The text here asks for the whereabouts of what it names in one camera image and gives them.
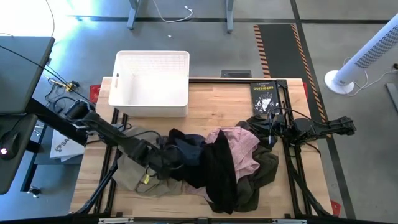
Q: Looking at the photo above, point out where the pink shirt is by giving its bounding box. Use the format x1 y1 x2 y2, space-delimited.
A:
186 126 261 203

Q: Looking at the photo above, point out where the grey metal bar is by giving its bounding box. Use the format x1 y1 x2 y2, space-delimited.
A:
385 82 398 113

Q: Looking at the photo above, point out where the white fan cable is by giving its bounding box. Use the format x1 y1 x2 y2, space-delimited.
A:
341 57 398 97

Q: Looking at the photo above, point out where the black garment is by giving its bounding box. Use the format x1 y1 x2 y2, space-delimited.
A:
167 128 239 215

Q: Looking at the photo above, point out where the white floor cable with plug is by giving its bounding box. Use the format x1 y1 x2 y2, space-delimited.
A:
151 0 194 23

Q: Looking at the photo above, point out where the silver metal bracket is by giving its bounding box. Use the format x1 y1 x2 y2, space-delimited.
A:
272 218 307 224
98 217 134 224

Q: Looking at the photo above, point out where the grey desk top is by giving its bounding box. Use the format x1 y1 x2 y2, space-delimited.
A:
0 35 56 114

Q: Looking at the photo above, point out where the white tower fan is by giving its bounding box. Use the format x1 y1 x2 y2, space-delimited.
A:
324 14 398 96

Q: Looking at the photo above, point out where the khaki garment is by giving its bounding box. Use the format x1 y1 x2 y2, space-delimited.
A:
111 126 187 198

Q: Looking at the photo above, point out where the black aluminium rig frame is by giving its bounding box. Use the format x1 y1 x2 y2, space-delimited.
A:
71 77 343 224

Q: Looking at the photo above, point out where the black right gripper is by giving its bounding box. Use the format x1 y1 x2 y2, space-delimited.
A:
248 113 295 147

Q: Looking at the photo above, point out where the black computer mouse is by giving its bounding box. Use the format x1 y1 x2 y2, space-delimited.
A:
0 129 20 161

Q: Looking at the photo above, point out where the dark olive garment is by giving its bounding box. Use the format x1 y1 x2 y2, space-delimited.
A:
211 115 280 214

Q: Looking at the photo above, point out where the grey desk leg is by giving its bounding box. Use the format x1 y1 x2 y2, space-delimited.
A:
226 0 234 34
126 0 141 30

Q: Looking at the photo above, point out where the navy blue garment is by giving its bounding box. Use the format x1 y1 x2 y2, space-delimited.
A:
174 133 206 167

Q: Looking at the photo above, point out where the black desk top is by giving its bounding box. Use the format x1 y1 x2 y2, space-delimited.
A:
0 114 39 195

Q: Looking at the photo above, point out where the black floor socket box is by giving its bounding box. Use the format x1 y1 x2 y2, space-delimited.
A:
220 69 252 78

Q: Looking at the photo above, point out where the brass cable connector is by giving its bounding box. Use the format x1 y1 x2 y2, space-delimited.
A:
63 80 81 93

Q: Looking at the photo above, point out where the black hazard-striped floor mat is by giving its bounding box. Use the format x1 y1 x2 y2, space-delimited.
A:
253 23 332 139

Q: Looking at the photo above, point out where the black caster wheel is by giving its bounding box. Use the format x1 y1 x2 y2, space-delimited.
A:
27 185 42 198

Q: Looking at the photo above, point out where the white plastic laundry basket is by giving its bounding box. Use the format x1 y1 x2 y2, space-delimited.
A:
108 50 190 118

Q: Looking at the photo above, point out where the black Outsiders book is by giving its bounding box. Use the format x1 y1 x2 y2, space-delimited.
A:
249 80 280 116

